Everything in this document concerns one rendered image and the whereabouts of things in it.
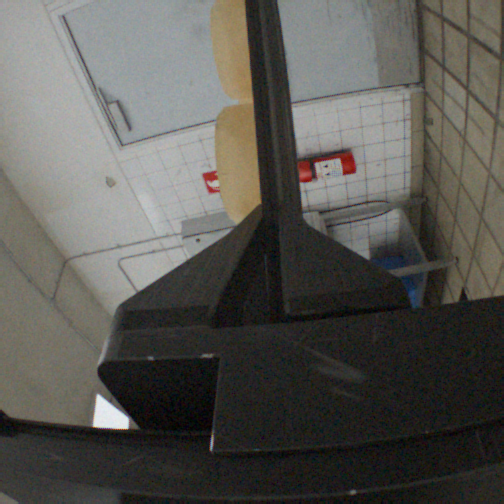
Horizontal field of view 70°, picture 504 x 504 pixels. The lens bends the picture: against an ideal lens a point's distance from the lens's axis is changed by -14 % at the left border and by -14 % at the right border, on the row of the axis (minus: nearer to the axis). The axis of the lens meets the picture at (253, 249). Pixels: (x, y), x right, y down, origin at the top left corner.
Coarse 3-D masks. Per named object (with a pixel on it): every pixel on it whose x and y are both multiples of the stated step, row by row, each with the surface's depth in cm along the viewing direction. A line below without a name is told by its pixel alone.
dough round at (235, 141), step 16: (224, 112) 15; (240, 112) 15; (224, 128) 15; (240, 128) 15; (224, 144) 15; (240, 144) 14; (224, 160) 15; (240, 160) 14; (256, 160) 14; (224, 176) 15; (240, 176) 15; (256, 176) 15; (224, 192) 15; (240, 192) 15; (256, 192) 15; (240, 208) 15
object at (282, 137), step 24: (264, 0) 17; (264, 24) 14; (264, 48) 13; (264, 72) 12; (264, 96) 12; (288, 96) 40; (264, 120) 12; (288, 120) 31; (264, 144) 12; (288, 144) 25; (264, 168) 12; (288, 168) 21; (264, 192) 12; (288, 192) 19; (264, 216) 12
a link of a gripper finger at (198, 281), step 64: (192, 256) 9; (256, 256) 10; (128, 320) 6; (192, 320) 6; (256, 320) 12; (320, 320) 6; (384, 320) 6; (448, 320) 5; (128, 384) 6; (192, 384) 6; (256, 384) 5; (320, 384) 5; (384, 384) 5; (448, 384) 5; (256, 448) 4; (320, 448) 4
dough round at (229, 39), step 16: (224, 0) 16; (240, 0) 15; (224, 16) 15; (240, 16) 15; (224, 32) 15; (240, 32) 15; (224, 48) 15; (240, 48) 15; (224, 64) 16; (240, 64) 16; (224, 80) 16; (240, 80) 16; (240, 96) 18
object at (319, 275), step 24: (288, 216) 11; (288, 240) 9; (312, 240) 9; (288, 264) 8; (312, 264) 7; (336, 264) 7; (360, 264) 7; (288, 288) 7; (312, 288) 6; (336, 288) 6; (360, 288) 6; (384, 288) 6; (288, 312) 6; (312, 312) 6; (336, 312) 6; (360, 312) 6
